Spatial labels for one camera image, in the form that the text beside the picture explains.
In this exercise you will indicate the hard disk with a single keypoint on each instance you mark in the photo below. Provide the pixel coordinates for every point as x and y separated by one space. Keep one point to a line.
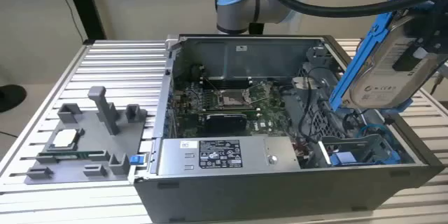
382 85

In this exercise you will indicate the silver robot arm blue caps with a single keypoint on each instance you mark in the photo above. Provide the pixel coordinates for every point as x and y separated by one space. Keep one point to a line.
242 11

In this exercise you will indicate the grey disk bay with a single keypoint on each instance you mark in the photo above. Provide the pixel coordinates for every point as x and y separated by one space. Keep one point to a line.
371 145

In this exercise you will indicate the green motherboard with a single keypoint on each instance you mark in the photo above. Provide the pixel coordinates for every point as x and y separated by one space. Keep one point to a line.
270 119

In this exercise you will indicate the CPU socket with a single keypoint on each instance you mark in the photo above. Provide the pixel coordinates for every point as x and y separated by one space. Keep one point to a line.
230 98

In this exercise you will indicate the black expansion card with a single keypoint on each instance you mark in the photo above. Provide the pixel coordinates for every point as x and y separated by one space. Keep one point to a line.
226 123

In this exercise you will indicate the black open PC case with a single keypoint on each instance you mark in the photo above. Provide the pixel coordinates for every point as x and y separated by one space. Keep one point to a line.
266 197

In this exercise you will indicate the silver power supply box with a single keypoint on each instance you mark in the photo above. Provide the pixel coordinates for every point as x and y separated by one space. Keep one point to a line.
175 158

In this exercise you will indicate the blue case latch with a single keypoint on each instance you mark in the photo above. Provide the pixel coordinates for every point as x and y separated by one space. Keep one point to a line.
137 159

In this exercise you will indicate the grey parts rack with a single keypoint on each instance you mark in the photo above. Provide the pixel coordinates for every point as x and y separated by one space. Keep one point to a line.
87 129

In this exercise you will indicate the green RAM stick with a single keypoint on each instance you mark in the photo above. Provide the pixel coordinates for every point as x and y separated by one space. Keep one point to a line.
79 153

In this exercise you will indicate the silver CPU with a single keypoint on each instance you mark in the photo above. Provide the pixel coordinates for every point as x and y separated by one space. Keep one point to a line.
65 138

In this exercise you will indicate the black round object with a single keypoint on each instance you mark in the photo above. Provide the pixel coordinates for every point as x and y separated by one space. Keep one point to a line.
11 98

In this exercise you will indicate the black upright post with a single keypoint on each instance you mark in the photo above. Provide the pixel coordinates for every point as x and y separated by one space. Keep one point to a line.
85 6

